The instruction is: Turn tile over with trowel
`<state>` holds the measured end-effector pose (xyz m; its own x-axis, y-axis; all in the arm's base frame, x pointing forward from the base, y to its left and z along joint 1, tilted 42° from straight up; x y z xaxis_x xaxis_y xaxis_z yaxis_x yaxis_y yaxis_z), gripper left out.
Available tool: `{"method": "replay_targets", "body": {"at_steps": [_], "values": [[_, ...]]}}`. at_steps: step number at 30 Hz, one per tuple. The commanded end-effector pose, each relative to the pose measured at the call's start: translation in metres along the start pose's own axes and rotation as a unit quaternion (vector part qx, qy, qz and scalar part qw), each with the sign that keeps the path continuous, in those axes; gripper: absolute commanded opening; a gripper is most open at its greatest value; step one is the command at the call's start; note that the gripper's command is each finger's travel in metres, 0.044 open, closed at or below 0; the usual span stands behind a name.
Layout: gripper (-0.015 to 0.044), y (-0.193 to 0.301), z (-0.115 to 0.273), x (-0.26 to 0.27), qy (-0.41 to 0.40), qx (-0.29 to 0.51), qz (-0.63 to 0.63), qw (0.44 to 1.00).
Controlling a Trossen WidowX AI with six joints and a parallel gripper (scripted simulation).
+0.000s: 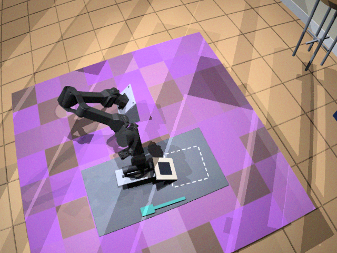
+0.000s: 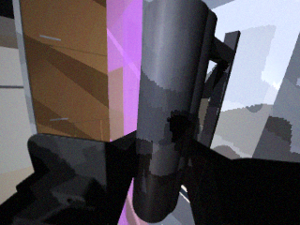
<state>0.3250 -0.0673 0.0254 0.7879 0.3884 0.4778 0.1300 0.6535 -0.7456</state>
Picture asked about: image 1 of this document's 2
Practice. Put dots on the dark grey mat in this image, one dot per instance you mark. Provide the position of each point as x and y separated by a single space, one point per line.
115 207

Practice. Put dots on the cream square tile with dark centre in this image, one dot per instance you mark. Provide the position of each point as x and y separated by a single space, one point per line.
164 169

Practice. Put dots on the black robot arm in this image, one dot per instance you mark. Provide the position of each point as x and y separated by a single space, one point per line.
70 96

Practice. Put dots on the teal flat trowel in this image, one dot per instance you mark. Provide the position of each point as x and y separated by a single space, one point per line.
147 210

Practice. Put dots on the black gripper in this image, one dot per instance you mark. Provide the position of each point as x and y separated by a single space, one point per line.
138 158

